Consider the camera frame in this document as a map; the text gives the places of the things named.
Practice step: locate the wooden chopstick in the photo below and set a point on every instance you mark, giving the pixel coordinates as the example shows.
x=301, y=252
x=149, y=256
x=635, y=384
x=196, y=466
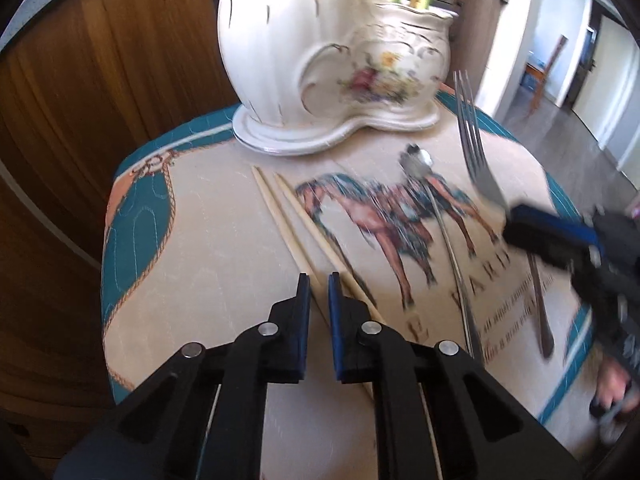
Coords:
x=280, y=215
x=320, y=235

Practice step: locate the silver spoon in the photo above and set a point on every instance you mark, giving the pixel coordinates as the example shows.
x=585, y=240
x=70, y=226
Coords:
x=417, y=162

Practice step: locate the narrow wooden cabinet door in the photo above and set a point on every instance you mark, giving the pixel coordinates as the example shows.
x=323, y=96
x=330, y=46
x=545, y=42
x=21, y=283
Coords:
x=475, y=35

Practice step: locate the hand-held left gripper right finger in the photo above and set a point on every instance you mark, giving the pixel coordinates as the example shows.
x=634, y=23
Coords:
x=334, y=325

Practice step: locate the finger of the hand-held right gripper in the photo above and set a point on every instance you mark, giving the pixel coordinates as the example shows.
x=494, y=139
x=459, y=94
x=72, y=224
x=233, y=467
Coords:
x=550, y=221
x=545, y=247

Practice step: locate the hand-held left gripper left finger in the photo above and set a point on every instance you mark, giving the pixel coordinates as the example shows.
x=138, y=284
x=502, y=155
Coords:
x=302, y=320

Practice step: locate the wide wooden cabinet front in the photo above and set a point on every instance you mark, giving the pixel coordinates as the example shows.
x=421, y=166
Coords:
x=100, y=85

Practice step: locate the silver fork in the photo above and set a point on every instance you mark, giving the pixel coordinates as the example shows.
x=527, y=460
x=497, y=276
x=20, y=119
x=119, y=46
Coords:
x=482, y=180

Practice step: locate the white floral ceramic utensil holder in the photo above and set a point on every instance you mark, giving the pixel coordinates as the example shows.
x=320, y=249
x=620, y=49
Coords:
x=280, y=60

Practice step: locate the printed horse tablecloth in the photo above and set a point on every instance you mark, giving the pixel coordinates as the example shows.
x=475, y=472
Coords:
x=210, y=260

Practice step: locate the wooden chair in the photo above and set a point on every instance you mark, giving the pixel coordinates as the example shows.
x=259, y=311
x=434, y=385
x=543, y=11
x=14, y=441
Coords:
x=545, y=72

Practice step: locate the person's right hand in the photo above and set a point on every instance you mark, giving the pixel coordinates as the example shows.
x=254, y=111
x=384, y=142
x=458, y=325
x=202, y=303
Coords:
x=614, y=385

